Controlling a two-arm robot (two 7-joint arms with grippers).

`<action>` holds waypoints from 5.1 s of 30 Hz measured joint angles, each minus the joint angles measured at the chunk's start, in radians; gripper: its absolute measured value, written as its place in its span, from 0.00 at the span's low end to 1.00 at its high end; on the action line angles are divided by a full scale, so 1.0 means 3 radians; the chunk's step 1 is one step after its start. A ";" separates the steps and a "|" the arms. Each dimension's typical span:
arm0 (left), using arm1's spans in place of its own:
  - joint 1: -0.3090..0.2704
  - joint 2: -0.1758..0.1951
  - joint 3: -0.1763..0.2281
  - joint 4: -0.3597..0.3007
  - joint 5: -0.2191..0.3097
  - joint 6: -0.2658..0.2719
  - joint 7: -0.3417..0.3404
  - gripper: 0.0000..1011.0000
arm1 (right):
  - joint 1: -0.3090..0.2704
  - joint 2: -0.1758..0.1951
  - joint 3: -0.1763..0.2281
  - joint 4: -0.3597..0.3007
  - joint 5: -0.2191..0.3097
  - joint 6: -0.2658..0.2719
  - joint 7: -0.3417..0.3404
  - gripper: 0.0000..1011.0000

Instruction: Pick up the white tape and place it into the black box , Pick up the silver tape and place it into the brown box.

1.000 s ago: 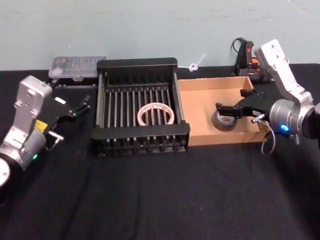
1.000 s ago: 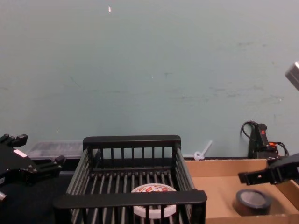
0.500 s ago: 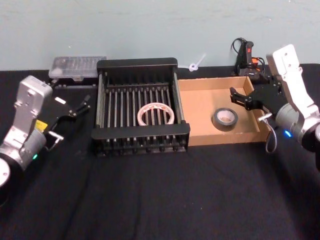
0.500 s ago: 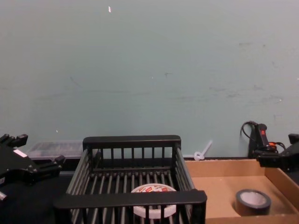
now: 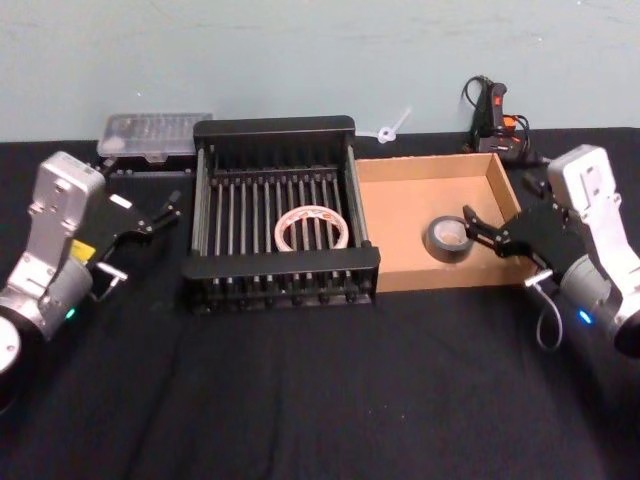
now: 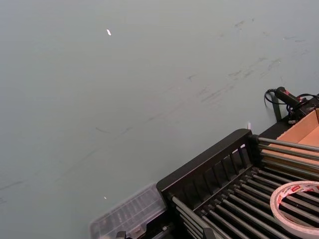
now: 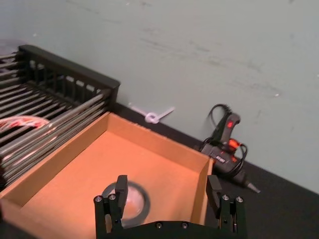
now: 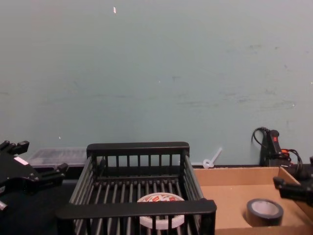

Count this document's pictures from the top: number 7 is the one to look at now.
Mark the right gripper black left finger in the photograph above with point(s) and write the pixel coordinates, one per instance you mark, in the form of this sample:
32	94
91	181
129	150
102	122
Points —
122	191

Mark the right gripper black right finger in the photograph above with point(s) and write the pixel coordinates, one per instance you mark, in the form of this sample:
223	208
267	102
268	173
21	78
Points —
214	191

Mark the shallow brown cardboard tray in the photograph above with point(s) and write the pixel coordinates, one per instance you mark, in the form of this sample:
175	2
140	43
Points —
87	169

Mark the black table cloth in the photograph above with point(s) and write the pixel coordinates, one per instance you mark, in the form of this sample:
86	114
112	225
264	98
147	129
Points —
279	211

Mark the white tape roll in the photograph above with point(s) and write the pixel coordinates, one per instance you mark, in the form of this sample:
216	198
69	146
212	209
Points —
22	122

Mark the black rack with steel bars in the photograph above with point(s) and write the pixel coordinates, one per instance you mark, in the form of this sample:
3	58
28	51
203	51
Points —
62	74

